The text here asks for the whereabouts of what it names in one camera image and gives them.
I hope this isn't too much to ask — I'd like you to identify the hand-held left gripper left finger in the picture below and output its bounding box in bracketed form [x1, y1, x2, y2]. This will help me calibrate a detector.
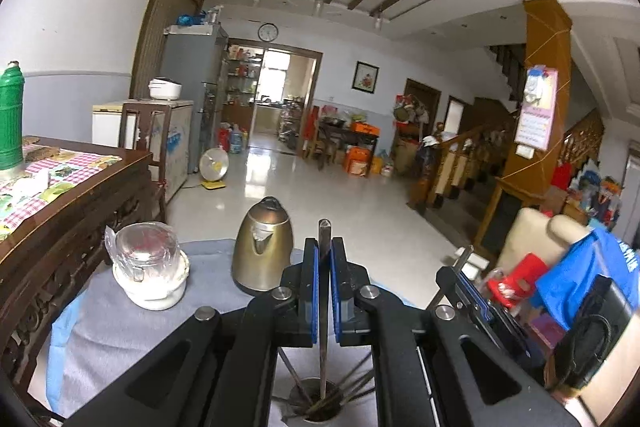
[62, 238, 320, 427]

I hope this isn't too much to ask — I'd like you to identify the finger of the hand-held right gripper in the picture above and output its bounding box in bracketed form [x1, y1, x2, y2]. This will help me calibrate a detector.
[435, 264, 546, 375]

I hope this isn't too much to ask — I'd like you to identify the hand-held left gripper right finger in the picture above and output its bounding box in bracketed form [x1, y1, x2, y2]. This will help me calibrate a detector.
[331, 238, 583, 427]

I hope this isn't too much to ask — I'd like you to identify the dark metal utensil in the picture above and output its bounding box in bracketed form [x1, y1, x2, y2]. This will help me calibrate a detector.
[318, 219, 334, 403]

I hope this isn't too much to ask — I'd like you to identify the patterned metal chopstick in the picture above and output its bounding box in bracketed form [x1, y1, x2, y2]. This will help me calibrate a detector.
[278, 348, 313, 408]

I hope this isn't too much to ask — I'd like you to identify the metal utensil holder cup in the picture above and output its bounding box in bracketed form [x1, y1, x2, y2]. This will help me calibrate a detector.
[282, 377, 353, 424]

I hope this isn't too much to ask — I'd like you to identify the blue garment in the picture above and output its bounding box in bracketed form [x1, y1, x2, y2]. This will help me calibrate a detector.
[530, 227, 640, 333]

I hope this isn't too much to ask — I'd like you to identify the red plastic stool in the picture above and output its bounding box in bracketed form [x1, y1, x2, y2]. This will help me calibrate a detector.
[487, 253, 551, 308]

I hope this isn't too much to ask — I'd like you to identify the gold electric kettle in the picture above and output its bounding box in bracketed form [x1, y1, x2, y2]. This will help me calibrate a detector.
[231, 196, 294, 298]

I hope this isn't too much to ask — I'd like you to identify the cream chair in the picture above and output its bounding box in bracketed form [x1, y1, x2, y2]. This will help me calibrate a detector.
[492, 207, 596, 288]

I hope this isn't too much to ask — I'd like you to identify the orange cardboard box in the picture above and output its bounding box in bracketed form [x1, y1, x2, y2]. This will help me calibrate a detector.
[345, 147, 372, 178]

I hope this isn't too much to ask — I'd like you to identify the wooden staircase railing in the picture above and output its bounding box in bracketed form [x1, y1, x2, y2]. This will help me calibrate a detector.
[407, 107, 521, 212]

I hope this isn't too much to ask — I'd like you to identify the white ceramic bowl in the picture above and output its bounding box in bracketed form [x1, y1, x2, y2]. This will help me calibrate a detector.
[112, 252, 191, 312]

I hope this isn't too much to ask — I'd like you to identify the white floor fan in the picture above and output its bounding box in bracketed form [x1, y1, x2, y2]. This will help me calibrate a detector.
[198, 147, 231, 190]

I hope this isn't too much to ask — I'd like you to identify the cluttered wooden dining table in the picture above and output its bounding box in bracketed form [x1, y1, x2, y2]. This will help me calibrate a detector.
[302, 104, 381, 172]

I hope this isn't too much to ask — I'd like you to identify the blue water jug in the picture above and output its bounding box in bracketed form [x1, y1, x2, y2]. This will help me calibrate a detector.
[229, 124, 249, 154]

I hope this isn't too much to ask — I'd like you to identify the grey towel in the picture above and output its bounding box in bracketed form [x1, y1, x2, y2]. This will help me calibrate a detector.
[47, 239, 416, 418]

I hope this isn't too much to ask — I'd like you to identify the white chest freezer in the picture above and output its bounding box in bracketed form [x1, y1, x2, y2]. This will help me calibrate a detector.
[91, 99, 194, 205]

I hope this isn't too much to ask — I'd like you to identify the shelf of bottles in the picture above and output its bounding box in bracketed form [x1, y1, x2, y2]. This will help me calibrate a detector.
[222, 44, 265, 108]

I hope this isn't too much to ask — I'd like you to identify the blue cloth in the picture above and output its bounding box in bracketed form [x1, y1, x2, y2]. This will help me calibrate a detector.
[46, 277, 416, 408]

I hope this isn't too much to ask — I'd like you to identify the dark wooden chair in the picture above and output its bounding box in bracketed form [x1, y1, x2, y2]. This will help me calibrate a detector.
[119, 103, 168, 228]

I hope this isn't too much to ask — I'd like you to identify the white rice cooker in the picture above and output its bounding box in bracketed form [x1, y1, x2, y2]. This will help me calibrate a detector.
[148, 78, 182, 102]

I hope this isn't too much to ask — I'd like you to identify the dark wooden table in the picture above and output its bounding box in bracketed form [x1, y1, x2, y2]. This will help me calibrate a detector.
[0, 136, 166, 408]

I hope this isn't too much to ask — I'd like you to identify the grey refrigerator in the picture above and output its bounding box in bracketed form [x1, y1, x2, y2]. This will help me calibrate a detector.
[161, 24, 230, 175]

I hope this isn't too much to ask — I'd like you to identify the wooden pillar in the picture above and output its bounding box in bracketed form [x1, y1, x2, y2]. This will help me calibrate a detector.
[472, 0, 573, 258]

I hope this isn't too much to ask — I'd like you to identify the checked tablecloth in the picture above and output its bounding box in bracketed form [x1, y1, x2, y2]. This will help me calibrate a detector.
[0, 139, 123, 242]

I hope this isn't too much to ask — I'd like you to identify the green thermos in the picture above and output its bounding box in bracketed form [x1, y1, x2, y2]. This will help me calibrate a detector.
[0, 62, 26, 172]

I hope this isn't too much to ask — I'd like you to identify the pink wall calendar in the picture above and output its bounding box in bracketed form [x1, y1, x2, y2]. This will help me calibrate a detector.
[515, 66, 559, 152]

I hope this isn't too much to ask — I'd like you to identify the framed wall picture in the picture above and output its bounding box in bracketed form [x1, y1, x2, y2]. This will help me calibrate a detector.
[353, 61, 380, 94]

